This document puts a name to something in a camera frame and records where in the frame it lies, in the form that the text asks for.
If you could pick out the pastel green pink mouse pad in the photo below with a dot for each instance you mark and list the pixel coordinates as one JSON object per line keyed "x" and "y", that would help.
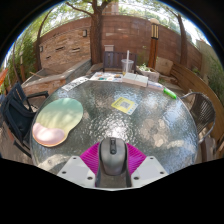
{"x": 58, "y": 120}

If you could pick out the low stone tree surround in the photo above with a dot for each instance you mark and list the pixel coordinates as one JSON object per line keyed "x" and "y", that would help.
{"x": 95, "y": 68}

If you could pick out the white planter box with plant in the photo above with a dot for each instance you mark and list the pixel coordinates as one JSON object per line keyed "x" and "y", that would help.
{"x": 148, "y": 75}

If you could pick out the slim straight tree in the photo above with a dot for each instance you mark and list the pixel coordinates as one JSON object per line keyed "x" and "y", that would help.
{"x": 183, "y": 43}

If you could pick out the white book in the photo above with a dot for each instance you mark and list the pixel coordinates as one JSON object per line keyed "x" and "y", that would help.
{"x": 135, "y": 79}

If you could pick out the white printed paper sheet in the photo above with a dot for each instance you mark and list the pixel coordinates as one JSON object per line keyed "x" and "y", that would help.
{"x": 75, "y": 84}

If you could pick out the orange fabric canopy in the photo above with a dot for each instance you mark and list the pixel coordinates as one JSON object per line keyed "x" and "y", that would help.
{"x": 2, "y": 76}

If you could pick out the thick forked tree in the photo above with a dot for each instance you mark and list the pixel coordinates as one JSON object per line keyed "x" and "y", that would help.
{"x": 96, "y": 40}

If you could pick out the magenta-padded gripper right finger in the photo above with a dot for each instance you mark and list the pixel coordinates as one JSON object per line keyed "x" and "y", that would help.
{"x": 148, "y": 168}

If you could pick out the black metal patio chair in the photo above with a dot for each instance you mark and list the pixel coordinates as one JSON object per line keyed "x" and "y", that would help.
{"x": 16, "y": 116}

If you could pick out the colourful printed paper sheets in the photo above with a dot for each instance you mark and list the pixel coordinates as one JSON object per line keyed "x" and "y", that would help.
{"x": 106, "y": 77}

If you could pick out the black wall lamp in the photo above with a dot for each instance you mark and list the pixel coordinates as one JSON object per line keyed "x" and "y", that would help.
{"x": 41, "y": 48}
{"x": 84, "y": 33}

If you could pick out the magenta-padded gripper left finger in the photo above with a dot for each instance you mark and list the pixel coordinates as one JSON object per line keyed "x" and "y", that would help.
{"x": 78, "y": 168}

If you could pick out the wooden garden lamp post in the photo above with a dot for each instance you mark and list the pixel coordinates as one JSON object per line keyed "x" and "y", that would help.
{"x": 153, "y": 50}

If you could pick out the thin leaning tree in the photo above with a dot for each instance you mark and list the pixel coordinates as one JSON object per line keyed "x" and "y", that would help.
{"x": 38, "y": 53}

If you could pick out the grey computer mouse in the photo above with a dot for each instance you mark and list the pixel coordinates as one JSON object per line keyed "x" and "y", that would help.
{"x": 112, "y": 160}

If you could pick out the green marker pen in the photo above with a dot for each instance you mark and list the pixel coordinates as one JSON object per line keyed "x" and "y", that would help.
{"x": 170, "y": 93}

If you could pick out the yellow square card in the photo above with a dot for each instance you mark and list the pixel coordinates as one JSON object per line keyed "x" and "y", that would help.
{"x": 124, "y": 105}

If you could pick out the grey wall utility box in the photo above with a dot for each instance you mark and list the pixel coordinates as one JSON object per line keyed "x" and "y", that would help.
{"x": 109, "y": 48}

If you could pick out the beige stone slab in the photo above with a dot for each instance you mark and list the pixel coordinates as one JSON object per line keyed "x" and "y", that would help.
{"x": 164, "y": 66}

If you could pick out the long stone planter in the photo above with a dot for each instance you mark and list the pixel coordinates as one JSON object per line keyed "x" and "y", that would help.
{"x": 50, "y": 81}

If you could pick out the brown wicker patio chair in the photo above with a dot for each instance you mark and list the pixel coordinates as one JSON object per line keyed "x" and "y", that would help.
{"x": 201, "y": 111}

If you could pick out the dark wooden slatted chair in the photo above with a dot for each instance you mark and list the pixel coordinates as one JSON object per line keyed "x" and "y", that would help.
{"x": 111, "y": 61}

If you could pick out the curved wooden bench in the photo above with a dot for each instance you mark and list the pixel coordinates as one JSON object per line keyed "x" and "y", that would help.
{"x": 196, "y": 86}

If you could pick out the clear plastic cup with straw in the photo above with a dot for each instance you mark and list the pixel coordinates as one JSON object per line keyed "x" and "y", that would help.
{"x": 127, "y": 68}

